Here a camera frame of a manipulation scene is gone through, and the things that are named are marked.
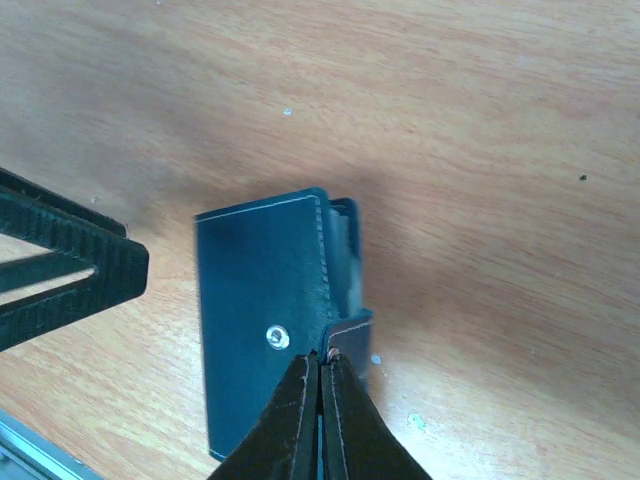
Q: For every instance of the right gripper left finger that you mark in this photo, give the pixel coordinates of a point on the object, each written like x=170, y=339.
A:
x=283, y=444

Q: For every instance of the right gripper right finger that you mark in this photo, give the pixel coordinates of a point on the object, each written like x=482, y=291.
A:
x=357, y=444

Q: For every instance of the dark blue card holder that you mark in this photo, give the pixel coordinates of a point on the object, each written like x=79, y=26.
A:
x=278, y=277

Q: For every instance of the aluminium rail frame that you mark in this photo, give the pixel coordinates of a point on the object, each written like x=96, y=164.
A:
x=27, y=455

